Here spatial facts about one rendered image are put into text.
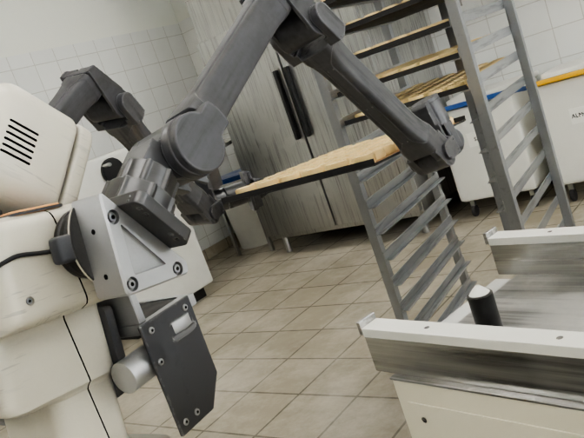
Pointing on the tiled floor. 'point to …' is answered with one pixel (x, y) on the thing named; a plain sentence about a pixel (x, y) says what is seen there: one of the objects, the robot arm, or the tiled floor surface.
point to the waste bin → (244, 218)
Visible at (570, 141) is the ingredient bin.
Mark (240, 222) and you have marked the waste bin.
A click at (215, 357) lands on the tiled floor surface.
